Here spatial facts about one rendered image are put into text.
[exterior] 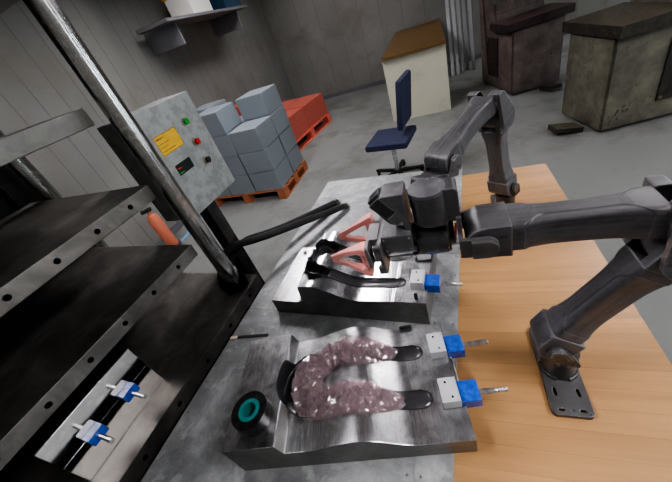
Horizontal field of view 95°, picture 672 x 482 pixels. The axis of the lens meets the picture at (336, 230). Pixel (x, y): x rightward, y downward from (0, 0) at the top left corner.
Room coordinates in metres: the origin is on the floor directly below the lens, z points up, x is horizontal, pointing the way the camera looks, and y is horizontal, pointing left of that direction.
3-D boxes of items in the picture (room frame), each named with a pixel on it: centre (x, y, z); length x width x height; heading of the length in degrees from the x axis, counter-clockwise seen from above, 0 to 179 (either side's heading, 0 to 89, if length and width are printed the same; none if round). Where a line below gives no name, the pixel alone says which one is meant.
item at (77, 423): (0.69, 0.97, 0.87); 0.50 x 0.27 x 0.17; 60
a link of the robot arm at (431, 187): (0.38, -0.18, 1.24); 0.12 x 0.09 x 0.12; 65
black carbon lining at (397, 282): (0.74, -0.01, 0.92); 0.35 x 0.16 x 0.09; 60
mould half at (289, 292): (0.76, 0.00, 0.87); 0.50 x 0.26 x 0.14; 60
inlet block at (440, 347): (0.40, -0.17, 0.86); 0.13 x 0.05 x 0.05; 77
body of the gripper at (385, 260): (0.42, -0.09, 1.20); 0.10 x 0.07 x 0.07; 155
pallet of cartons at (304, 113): (5.36, 0.16, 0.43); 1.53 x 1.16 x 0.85; 155
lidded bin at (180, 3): (5.03, 0.73, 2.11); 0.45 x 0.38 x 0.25; 155
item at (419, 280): (0.57, -0.20, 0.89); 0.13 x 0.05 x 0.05; 60
